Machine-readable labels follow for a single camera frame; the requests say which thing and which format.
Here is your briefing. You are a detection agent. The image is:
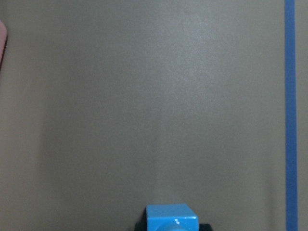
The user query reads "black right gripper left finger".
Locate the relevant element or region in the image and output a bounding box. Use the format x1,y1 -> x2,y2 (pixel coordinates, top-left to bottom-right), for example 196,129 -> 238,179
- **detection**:
134,211 -> 147,231

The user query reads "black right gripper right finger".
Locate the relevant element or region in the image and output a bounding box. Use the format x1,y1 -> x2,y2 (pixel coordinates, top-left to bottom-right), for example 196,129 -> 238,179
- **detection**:
199,223 -> 212,231

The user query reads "small blue toy block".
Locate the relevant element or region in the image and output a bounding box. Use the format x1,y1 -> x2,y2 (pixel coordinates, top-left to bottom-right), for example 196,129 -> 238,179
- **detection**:
146,204 -> 199,231

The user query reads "pink plastic box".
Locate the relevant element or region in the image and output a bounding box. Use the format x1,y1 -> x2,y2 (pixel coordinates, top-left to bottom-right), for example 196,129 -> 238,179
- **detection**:
0,21 -> 7,63

